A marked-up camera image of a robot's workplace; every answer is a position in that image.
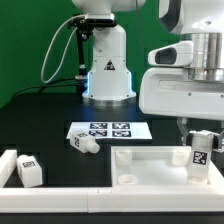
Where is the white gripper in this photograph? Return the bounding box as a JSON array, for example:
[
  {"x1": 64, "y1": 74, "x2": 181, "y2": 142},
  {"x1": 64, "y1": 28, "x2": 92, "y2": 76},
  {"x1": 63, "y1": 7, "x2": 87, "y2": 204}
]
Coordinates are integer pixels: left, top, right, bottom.
[{"x1": 139, "y1": 68, "x2": 224, "y2": 152}]

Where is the white square tabletop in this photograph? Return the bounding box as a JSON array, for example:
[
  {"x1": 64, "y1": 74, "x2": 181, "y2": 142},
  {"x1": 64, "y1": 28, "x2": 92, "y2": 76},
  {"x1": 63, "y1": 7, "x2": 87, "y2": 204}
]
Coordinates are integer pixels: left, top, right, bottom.
[{"x1": 109, "y1": 145, "x2": 224, "y2": 188}]

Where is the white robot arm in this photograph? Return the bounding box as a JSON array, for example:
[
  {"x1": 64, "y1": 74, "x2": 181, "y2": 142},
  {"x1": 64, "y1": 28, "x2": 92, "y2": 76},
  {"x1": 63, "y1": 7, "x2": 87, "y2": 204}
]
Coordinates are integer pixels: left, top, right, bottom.
[{"x1": 72, "y1": 0, "x2": 224, "y2": 135}]

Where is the white U-shaped fence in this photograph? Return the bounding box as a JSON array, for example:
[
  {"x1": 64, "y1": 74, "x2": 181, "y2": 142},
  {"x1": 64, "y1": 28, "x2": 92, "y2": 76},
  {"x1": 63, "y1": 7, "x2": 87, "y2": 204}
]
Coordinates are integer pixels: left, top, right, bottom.
[{"x1": 0, "y1": 148, "x2": 224, "y2": 215}]

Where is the white marker sheet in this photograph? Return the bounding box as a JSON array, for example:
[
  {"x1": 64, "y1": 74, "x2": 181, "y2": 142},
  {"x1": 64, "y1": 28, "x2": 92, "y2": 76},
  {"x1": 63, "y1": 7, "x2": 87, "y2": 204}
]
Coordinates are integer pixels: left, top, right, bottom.
[{"x1": 66, "y1": 122, "x2": 152, "y2": 140}]

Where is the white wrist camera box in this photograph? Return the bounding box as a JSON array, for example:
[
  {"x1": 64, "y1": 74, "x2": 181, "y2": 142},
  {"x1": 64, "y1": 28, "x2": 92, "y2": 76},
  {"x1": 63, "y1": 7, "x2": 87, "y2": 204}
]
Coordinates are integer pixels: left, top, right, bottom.
[{"x1": 148, "y1": 41, "x2": 193, "y2": 67}]

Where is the black cable on table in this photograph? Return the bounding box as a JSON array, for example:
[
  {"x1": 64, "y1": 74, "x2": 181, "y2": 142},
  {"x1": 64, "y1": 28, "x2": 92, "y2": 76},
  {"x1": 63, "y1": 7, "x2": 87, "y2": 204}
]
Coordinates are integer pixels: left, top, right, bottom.
[{"x1": 9, "y1": 77, "x2": 88, "y2": 103}]

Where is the grey looped cable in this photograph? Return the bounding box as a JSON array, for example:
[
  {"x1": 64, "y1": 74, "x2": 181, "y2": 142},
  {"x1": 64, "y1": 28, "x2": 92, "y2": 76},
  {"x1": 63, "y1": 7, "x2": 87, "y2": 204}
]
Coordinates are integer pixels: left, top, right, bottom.
[{"x1": 40, "y1": 14, "x2": 86, "y2": 86}]

